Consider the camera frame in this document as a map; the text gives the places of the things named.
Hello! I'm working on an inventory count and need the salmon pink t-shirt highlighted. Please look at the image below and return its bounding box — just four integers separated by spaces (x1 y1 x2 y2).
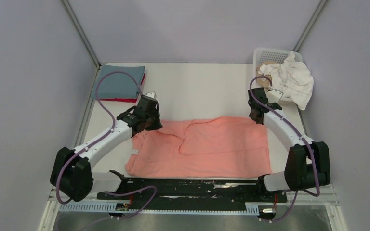
125 116 272 179

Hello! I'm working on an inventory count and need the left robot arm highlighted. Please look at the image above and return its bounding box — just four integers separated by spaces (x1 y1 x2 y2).
50 92 162 205

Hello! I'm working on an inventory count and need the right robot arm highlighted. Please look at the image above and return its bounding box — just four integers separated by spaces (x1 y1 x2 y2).
248 88 331 201

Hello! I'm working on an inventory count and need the beige crumpled t-shirt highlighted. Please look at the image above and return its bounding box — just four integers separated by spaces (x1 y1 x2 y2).
256 61 280 89

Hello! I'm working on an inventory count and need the folded grey-blue t-shirt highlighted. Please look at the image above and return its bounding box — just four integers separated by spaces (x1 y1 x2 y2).
91 65 145 102

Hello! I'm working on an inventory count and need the white crumpled t-shirt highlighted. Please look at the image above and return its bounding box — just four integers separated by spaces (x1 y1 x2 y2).
265 51 314 111

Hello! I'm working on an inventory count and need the white plastic laundry basket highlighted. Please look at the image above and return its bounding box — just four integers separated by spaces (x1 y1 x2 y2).
253 48 303 105

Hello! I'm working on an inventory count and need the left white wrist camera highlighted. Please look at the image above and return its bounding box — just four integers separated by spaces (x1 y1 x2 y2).
145 91 156 99

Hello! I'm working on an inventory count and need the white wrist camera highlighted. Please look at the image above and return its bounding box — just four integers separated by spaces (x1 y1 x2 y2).
266 90 283 103
145 91 156 99

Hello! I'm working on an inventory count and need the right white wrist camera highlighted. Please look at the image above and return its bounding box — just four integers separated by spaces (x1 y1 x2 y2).
266 90 283 103

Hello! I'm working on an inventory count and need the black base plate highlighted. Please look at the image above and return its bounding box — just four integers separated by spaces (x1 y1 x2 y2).
96 177 287 210

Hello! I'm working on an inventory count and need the white slotted cable duct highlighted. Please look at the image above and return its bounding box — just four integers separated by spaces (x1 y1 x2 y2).
58 201 260 216

